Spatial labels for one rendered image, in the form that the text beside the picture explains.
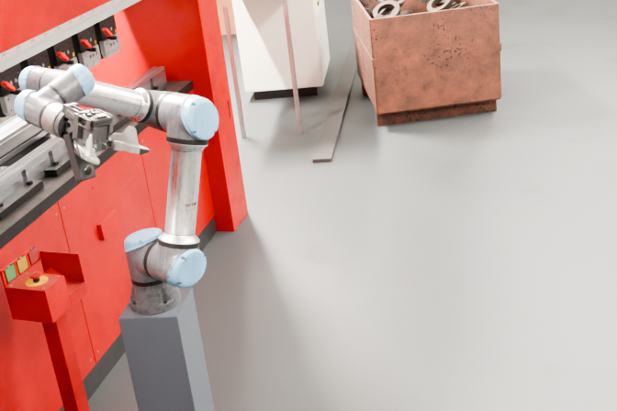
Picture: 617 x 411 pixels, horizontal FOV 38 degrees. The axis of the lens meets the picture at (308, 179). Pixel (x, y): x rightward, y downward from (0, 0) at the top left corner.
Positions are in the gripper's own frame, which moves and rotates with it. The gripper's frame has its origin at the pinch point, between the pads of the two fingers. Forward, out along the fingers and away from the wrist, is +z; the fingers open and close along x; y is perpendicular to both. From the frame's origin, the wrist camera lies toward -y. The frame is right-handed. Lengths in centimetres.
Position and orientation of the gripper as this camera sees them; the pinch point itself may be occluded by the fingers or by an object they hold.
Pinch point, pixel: (125, 161)
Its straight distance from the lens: 201.9
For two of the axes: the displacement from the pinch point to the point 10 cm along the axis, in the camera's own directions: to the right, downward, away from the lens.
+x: 5.8, -2.0, 7.9
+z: 8.0, 3.4, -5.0
